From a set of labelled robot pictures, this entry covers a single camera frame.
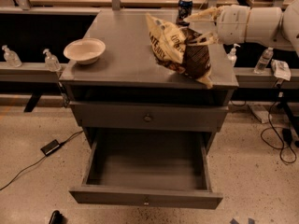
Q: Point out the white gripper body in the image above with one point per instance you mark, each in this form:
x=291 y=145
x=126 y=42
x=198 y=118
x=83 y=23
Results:
x=232 y=24

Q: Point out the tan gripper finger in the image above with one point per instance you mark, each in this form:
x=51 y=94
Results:
x=209 y=14
x=203 y=40

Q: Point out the brown chip bag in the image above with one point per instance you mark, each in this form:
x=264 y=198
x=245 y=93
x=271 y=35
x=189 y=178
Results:
x=168 y=43

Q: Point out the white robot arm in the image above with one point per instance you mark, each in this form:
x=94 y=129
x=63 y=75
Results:
x=267 y=26

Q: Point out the grey drawer cabinet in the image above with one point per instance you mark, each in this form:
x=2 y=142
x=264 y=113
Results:
x=127 y=72

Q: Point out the closed grey top drawer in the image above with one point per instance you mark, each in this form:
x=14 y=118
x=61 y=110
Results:
x=196 y=118

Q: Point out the open grey middle drawer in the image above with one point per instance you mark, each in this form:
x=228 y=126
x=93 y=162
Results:
x=147 y=168

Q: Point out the clear pump bottle right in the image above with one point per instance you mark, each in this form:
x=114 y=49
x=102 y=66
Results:
x=232 y=54

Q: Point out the clear pump bottle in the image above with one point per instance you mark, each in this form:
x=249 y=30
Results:
x=232 y=54
x=51 y=61
x=11 y=57

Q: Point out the blue soda can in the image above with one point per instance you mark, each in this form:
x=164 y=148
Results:
x=184 y=10

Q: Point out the clear water bottle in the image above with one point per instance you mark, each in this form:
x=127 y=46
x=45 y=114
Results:
x=263 y=61

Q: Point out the white crumpled packet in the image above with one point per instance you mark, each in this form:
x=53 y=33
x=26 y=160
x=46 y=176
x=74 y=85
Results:
x=281 y=70

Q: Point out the white bowl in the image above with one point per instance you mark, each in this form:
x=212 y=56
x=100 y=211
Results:
x=85 y=50

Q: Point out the black power adapter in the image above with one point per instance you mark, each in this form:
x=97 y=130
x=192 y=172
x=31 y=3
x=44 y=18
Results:
x=50 y=148

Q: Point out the clear pump bottle far left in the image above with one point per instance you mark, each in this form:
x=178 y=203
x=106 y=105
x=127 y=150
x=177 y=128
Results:
x=11 y=57

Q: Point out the black object on floor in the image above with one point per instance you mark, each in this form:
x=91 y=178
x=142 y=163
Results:
x=56 y=218

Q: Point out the grey shelf rail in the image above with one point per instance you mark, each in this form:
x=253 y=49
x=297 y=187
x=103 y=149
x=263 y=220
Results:
x=28 y=72

